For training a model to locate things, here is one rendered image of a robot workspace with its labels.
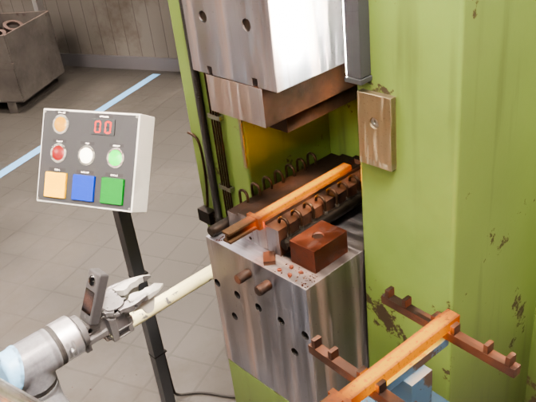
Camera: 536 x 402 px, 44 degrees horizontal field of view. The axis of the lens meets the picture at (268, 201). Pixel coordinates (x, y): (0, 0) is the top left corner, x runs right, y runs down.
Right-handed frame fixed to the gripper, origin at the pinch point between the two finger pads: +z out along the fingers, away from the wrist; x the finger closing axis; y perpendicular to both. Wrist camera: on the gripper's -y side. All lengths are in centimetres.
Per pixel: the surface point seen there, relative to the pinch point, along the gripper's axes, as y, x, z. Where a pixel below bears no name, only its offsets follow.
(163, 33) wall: 67, -380, 263
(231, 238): 1.0, 0.5, 23.8
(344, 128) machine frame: -4, -12, 81
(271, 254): 7.4, 6.5, 30.9
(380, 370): -1, 58, 10
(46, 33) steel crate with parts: 52, -434, 182
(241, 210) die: 2.1, -9.3, 35.5
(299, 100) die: -30, 8, 44
